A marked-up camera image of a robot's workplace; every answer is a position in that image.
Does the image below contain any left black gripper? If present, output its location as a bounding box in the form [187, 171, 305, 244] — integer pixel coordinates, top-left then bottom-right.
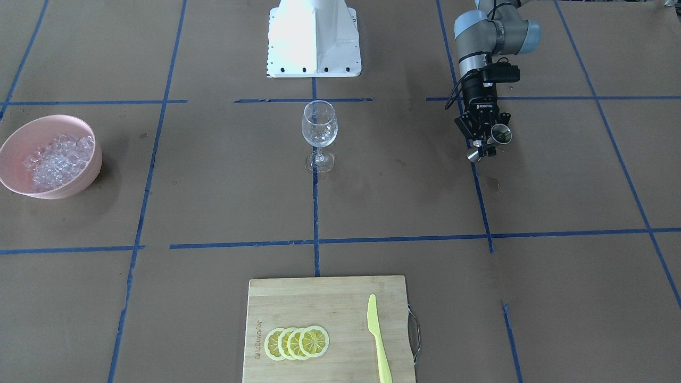
[455, 74, 511, 162]

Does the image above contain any steel double jigger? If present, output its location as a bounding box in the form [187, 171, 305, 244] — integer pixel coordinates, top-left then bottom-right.
[467, 123, 513, 163]

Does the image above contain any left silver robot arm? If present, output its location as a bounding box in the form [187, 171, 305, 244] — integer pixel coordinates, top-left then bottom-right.
[447, 1, 542, 162]

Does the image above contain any clear wine glass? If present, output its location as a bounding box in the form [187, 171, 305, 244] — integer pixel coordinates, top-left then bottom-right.
[301, 99, 338, 173]

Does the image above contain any pile of clear ice cubes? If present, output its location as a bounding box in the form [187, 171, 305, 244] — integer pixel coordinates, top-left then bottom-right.
[22, 134, 95, 193]

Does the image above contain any yellow-green plastic knife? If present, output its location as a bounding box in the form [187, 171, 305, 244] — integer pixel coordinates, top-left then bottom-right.
[366, 294, 393, 382]

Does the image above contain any bamboo cutting board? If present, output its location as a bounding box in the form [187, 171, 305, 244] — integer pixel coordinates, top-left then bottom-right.
[242, 276, 416, 382]

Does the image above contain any lemon slice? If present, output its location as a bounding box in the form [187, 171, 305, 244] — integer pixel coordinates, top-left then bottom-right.
[265, 327, 285, 361]
[277, 327, 297, 360]
[298, 325, 330, 358]
[288, 328, 309, 360]

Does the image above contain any pink plastic bowl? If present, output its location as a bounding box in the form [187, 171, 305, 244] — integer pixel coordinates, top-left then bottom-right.
[2, 114, 103, 199]

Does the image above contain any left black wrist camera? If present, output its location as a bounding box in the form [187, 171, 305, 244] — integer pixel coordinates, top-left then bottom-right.
[482, 61, 521, 84]

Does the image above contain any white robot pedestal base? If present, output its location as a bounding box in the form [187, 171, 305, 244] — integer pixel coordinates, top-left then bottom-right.
[266, 1, 362, 78]

